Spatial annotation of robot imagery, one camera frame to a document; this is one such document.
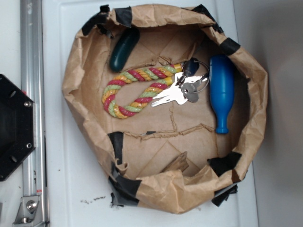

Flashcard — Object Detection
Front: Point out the brown wood chip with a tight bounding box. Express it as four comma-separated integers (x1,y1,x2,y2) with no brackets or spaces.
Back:
162,151,189,173

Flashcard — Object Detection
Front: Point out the silver key bunch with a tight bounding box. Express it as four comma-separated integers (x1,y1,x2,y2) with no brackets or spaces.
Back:
151,58,209,107

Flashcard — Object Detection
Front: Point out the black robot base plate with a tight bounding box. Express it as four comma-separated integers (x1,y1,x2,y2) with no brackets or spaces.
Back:
0,74,35,182

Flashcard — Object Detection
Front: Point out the dark green plastic capsule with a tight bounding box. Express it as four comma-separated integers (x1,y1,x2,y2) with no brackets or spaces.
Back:
109,28,140,72

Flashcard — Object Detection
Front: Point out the colourful rope loop toy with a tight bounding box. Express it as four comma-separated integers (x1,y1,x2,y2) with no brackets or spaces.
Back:
101,63,183,119

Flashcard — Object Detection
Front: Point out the blue plastic bottle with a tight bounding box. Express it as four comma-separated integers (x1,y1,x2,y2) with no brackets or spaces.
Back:
209,55,234,134

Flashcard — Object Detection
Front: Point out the brown paper bag basket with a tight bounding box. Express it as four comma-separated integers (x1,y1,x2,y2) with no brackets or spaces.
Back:
62,4,268,213

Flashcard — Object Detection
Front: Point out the aluminium frame rail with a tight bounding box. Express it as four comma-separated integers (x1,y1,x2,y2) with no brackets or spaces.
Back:
20,0,49,227

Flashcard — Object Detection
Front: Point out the metal corner bracket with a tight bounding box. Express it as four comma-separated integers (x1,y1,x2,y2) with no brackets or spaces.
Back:
12,195,43,227

